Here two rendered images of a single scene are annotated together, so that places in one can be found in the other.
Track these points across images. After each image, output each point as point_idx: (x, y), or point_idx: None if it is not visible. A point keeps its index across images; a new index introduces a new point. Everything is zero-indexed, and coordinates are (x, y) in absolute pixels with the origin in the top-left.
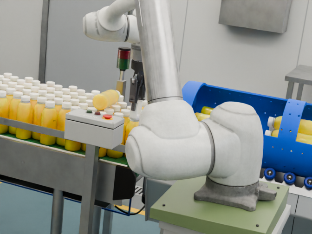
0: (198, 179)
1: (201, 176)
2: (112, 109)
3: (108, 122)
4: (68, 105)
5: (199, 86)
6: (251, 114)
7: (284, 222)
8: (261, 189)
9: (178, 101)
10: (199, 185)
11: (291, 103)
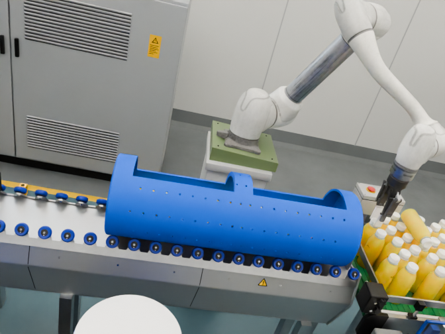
0: (265, 152)
1: (265, 155)
2: (400, 225)
3: (362, 183)
4: (431, 224)
5: (340, 191)
6: (247, 89)
7: (206, 154)
8: (225, 130)
9: (284, 86)
10: (261, 148)
11: (246, 175)
